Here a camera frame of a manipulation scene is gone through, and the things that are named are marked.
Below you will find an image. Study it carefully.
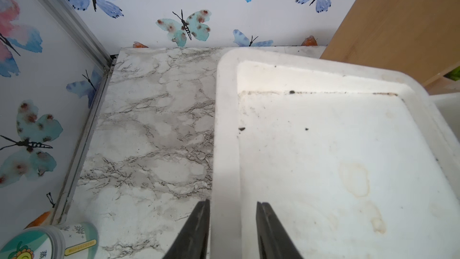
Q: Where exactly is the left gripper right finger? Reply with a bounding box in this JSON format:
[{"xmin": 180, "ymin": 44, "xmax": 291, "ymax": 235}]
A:
[{"xmin": 256, "ymin": 201, "xmax": 303, "ymax": 259}]

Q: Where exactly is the wooden shelf stand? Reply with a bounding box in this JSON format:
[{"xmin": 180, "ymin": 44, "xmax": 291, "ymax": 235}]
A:
[{"xmin": 322, "ymin": 0, "xmax": 460, "ymax": 91}]

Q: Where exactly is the clear jar sunflower lid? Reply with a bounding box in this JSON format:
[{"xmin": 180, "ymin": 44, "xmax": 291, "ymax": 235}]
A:
[{"xmin": 1, "ymin": 222, "xmax": 99, "ymax": 259}]

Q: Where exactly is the white drawer cabinet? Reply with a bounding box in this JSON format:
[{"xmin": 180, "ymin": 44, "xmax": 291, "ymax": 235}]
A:
[{"xmin": 210, "ymin": 48, "xmax": 460, "ymax": 259}]

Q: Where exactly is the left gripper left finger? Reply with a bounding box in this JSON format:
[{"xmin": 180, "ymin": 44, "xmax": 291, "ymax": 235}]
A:
[{"xmin": 163, "ymin": 199, "xmax": 210, "ymax": 259}]

